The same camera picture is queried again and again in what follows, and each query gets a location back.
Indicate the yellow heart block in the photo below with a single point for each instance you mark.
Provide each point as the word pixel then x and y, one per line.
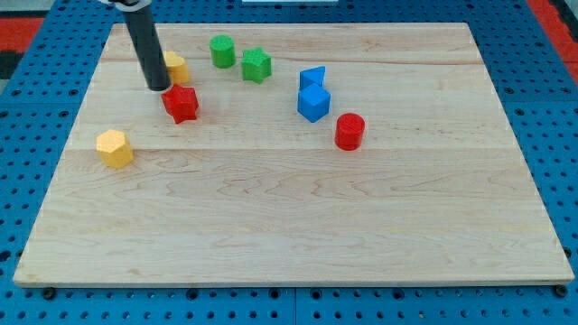
pixel 177 67

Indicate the yellow hexagon block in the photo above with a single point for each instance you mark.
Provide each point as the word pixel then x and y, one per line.
pixel 114 149

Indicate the wooden board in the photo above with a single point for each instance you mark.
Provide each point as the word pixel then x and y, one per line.
pixel 252 194

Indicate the blue cube block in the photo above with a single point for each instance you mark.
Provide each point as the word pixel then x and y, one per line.
pixel 313 102

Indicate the red cylinder block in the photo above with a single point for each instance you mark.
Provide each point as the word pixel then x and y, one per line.
pixel 349 131

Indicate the blue triangle block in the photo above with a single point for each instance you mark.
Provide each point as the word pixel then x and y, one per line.
pixel 313 76

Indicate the green star block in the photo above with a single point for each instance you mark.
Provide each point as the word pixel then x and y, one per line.
pixel 256 65

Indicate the red star block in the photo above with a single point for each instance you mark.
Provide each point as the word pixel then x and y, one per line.
pixel 181 103

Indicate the green cylinder block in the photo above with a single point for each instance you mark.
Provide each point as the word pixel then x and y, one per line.
pixel 222 50

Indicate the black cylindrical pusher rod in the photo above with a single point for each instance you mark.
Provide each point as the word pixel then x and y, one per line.
pixel 140 24

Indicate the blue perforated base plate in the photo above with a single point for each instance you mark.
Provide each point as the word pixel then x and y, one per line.
pixel 43 95

